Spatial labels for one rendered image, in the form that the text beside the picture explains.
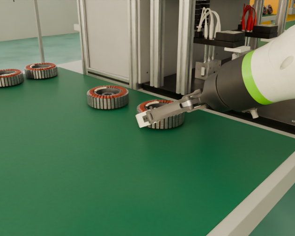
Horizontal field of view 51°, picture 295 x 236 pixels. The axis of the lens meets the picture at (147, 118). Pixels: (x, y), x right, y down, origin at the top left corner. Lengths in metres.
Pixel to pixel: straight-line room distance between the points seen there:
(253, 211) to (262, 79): 0.19
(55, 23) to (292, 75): 7.57
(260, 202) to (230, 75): 0.20
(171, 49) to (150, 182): 0.61
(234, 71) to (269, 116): 0.26
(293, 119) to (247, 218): 0.34
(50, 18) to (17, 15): 0.78
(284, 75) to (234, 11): 0.91
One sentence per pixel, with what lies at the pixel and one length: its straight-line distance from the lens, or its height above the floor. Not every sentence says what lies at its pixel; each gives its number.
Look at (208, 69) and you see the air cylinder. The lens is 1.00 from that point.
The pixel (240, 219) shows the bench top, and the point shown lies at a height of 0.75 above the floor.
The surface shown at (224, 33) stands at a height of 0.92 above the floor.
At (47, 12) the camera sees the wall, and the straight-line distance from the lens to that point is 7.81.
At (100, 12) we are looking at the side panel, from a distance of 1.05.
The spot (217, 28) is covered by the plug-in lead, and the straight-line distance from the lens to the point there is 1.00.
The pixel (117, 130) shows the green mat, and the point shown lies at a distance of 0.69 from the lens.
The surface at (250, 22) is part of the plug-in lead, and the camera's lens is 1.19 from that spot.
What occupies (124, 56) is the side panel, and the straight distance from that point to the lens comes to 0.99.
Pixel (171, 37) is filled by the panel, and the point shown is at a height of 0.89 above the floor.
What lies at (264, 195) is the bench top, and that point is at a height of 0.75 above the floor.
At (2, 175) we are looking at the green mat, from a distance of 0.58.
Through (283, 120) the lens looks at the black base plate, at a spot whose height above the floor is 0.77.
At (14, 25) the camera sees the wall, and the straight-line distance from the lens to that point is 7.46.
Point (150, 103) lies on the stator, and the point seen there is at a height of 0.79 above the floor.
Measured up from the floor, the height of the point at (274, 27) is 0.92.
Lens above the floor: 1.04
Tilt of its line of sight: 23 degrees down
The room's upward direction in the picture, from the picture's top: straight up
